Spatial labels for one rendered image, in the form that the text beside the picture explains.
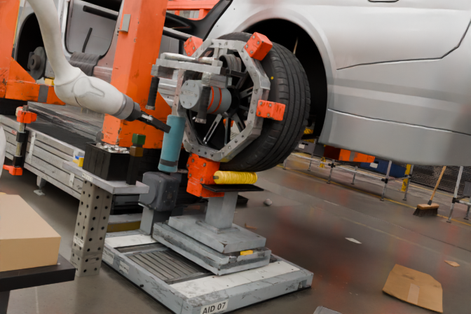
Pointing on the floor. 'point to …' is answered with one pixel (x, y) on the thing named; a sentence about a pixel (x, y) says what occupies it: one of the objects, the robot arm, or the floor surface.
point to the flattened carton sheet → (414, 287)
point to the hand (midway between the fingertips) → (162, 127)
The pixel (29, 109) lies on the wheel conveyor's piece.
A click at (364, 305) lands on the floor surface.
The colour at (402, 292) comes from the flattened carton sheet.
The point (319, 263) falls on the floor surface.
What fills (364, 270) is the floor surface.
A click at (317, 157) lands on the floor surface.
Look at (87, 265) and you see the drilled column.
